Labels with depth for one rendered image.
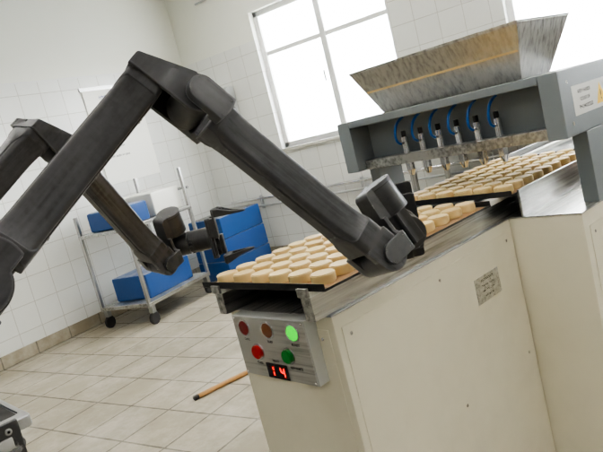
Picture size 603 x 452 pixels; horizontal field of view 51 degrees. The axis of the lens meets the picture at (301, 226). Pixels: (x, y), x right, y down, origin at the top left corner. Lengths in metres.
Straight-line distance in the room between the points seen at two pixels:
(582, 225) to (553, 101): 0.30
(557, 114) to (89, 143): 1.11
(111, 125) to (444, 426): 1.00
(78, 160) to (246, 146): 0.24
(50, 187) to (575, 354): 1.38
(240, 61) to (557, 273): 4.97
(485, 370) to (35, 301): 4.31
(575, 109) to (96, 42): 5.10
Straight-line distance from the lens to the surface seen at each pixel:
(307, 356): 1.27
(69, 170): 0.85
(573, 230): 1.67
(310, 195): 0.96
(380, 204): 1.03
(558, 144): 2.71
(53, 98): 5.82
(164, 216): 1.57
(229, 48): 6.42
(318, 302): 1.21
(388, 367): 1.35
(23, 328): 5.42
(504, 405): 1.73
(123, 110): 0.89
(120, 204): 1.45
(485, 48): 1.74
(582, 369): 1.82
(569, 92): 1.66
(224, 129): 0.93
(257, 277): 1.34
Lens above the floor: 1.20
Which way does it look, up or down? 9 degrees down
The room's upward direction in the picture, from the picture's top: 14 degrees counter-clockwise
